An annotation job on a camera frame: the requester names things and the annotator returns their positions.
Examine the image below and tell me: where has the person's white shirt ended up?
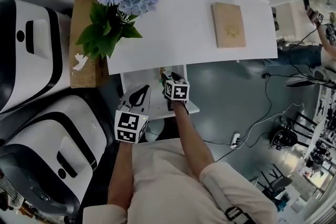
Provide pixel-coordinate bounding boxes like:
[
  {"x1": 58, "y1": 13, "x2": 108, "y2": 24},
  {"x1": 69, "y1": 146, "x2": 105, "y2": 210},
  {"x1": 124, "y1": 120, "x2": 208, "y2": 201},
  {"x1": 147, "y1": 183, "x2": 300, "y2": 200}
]
[{"x1": 82, "y1": 138, "x2": 279, "y2": 224}]

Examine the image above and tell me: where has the black floor cable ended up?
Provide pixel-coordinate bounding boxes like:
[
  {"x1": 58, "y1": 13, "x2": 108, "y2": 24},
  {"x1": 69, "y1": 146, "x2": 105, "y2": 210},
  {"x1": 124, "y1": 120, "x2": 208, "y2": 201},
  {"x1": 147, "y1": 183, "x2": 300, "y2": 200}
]
[{"x1": 209, "y1": 73, "x2": 336, "y2": 163}]

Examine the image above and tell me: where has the wooden side cabinet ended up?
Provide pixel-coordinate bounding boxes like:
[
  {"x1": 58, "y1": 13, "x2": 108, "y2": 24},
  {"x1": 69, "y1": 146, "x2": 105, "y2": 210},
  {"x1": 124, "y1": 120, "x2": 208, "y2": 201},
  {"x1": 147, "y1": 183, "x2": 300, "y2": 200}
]
[{"x1": 69, "y1": 0, "x2": 110, "y2": 89}]

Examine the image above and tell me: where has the blue artificial flower bouquet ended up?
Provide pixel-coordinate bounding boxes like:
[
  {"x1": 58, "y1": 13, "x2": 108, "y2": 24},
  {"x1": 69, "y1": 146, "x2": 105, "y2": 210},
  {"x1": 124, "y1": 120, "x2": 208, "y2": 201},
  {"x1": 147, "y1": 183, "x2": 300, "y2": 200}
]
[{"x1": 75, "y1": 0, "x2": 161, "y2": 61}]

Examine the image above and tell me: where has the black stool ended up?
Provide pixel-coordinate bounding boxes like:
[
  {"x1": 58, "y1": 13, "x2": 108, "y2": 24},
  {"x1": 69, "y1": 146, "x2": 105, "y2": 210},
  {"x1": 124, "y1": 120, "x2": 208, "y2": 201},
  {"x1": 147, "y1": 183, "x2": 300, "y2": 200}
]
[{"x1": 269, "y1": 103, "x2": 317, "y2": 151}]

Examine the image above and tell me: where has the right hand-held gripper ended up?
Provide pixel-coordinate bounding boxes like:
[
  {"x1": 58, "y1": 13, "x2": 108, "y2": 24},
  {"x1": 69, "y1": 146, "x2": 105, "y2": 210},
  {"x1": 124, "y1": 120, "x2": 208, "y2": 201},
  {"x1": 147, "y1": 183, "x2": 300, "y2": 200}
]
[{"x1": 161, "y1": 72, "x2": 190, "y2": 111}]

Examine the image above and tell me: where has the grey shoulder strap with buckle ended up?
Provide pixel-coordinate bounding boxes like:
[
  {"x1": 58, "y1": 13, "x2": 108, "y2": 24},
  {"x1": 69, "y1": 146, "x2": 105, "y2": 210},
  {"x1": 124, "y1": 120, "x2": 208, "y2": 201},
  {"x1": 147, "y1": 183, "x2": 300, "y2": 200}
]
[{"x1": 204, "y1": 172, "x2": 259, "y2": 224}]

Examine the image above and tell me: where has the white desk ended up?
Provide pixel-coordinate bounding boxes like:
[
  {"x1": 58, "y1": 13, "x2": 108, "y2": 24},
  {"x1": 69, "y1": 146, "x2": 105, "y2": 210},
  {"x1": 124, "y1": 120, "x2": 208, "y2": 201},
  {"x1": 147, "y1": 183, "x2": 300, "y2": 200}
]
[{"x1": 106, "y1": 0, "x2": 279, "y2": 76}]

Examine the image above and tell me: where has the beige book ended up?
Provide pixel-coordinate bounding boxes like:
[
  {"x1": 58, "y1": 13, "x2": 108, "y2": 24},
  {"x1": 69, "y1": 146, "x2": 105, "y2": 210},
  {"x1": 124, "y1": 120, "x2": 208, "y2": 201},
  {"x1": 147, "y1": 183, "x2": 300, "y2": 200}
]
[{"x1": 211, "y1": 2, "x2": 247, "y2": 49}]

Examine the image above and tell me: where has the white power strip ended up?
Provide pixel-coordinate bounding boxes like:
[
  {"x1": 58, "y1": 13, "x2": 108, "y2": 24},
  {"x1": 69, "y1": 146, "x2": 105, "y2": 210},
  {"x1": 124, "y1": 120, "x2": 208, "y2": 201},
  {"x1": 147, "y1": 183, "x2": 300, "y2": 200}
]
[{"x1": 230, "y1": 133, "x2": 241, "y2": 150}]

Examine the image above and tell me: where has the white desk drawer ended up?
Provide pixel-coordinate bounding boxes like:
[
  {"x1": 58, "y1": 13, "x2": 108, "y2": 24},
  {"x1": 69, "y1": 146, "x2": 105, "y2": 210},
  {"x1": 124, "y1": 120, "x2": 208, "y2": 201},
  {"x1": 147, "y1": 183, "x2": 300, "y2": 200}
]
[{"x1": 120, "y1": 63, "x2": 200, "y2": 121}]

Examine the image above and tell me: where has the person's left forearm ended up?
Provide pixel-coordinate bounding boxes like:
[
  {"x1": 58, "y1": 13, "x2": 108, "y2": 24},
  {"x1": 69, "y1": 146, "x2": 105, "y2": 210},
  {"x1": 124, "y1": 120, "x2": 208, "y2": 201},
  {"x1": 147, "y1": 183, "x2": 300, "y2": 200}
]
[{"x1": 107, "y1": 138, "x2": 135, "y2": 210}]

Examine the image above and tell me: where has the person's right forearm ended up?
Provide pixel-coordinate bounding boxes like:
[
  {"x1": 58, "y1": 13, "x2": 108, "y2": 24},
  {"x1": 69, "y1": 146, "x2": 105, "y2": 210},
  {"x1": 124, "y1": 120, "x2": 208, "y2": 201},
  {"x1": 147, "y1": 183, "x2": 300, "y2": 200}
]
[{"x1": 170, "y1": 100, "x2": 217, "y2": 182}]

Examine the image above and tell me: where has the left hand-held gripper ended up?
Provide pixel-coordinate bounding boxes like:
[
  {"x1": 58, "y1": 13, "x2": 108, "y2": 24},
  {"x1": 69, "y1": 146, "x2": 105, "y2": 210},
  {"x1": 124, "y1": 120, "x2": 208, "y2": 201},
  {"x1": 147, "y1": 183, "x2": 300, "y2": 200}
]
[{"x1": 114, "y1": 84, "x2": 152, "y2": 144}]

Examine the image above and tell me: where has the white and black appliance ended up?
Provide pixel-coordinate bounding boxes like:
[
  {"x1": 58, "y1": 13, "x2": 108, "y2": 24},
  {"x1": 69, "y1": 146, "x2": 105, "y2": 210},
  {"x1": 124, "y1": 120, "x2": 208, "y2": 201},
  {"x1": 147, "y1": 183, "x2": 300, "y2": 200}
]
[
  {"x1": 0, "y1": 94, "x2": 111, "y2": 219},
  {"x1": 0, "y1": 0, "x2": 72, "y2": 114}
]

